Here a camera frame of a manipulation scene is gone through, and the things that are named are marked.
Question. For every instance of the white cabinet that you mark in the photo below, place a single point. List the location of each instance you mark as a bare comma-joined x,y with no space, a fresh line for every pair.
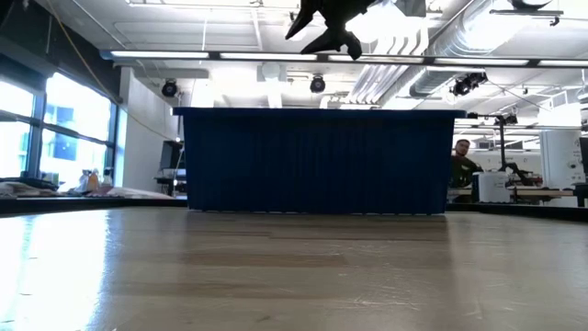
560,156

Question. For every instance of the black background robot arm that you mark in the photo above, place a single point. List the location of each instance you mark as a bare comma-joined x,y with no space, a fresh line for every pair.
519,172

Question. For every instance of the person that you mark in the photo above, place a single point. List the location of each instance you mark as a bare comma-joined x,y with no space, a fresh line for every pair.
461,167

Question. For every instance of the blue plastic bin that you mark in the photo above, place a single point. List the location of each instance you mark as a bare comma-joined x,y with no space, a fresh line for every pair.
317,161

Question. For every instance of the background wooden table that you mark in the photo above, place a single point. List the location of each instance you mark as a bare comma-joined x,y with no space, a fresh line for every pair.
542,193

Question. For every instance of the white storage container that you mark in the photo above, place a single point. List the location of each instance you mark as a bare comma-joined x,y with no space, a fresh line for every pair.
494,187

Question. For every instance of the large glass window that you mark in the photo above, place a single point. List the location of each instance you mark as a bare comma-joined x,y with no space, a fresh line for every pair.
73,119

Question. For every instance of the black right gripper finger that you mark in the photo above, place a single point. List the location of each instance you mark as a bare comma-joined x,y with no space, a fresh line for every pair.
308,16
342,41

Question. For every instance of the black monitor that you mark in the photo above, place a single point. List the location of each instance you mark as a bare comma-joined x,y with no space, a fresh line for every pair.
171,155

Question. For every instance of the black ceiling camera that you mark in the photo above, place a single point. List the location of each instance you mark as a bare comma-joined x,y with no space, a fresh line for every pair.
169,88
466,83
317,84

